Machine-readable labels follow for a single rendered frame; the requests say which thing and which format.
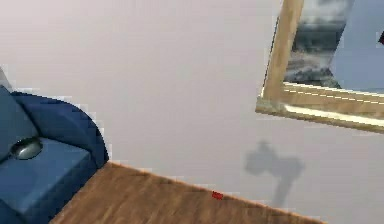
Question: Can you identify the wooden framed window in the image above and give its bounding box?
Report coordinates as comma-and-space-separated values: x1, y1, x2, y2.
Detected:
255, 0, 384, 135

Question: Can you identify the blue sofa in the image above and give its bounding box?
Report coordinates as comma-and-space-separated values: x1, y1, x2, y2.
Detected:
0, 84, 110, 224

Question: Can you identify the grey round bowl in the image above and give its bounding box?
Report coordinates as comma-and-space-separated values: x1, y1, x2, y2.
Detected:
10, 136, 44, 161

